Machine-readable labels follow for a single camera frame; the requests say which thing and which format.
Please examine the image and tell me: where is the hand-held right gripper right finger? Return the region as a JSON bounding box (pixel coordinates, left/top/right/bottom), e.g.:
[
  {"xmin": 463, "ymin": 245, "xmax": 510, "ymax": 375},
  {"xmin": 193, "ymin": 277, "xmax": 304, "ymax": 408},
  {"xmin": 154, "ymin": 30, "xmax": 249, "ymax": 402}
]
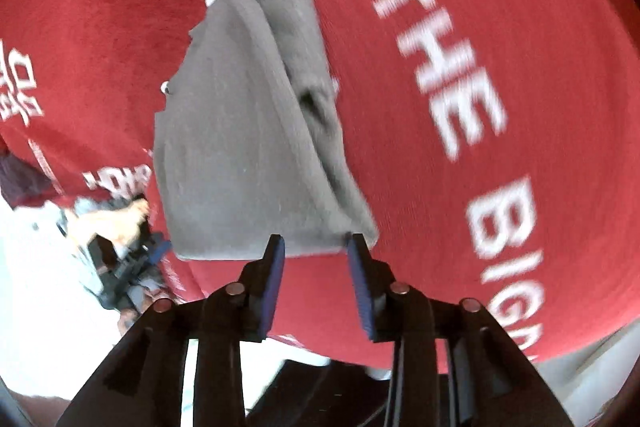
[{"xmin": 347, "ymin": 233, "xmax": 576, "ymax": 427}]

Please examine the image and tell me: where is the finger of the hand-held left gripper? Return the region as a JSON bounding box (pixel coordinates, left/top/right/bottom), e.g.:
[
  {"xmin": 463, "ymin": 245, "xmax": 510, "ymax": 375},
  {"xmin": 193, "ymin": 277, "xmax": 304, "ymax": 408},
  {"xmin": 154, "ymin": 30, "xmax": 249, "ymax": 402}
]
[{"xmin": 142, "ymin": 234, "xmax": 174, "ymax": 269}]

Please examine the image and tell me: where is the peach cloth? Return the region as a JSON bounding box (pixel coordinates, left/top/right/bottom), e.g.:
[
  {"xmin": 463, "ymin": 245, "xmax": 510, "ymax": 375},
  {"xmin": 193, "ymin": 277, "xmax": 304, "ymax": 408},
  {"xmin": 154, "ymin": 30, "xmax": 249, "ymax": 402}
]
[{"xmin": 75, "ymin": 199, "xmax": 151, "ymax": 253}]

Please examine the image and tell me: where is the dark object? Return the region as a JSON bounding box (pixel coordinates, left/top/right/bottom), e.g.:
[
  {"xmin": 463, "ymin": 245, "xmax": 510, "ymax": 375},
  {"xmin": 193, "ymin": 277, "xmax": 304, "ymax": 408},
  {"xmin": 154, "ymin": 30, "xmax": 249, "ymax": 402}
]
[{"xmin": 247, "ymin": 357, "xmax": 395, "ymax": 427}]

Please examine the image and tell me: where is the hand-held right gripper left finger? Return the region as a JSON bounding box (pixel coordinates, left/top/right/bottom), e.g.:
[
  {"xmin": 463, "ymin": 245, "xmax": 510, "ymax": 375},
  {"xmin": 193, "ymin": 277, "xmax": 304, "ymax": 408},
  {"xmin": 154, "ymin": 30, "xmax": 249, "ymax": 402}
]
[{"xmin": 55, "ymin": 234, "xmax": 286, "ymax": 427}]

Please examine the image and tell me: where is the red printed blanket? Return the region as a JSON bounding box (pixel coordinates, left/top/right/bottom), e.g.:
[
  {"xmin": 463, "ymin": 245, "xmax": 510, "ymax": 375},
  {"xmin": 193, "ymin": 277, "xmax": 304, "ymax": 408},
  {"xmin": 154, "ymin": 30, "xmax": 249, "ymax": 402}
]
[{"xmin": 0, "ymin": 0, "xmax": 640, "ymax": 368}]

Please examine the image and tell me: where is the grey knit sweater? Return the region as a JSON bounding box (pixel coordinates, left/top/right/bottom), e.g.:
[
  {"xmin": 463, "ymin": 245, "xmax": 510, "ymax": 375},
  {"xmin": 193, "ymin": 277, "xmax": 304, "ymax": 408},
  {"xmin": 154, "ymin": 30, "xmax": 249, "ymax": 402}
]
[{"xmin": 152, "ymin": 0, "xmax": 381, "ymax": 263}]

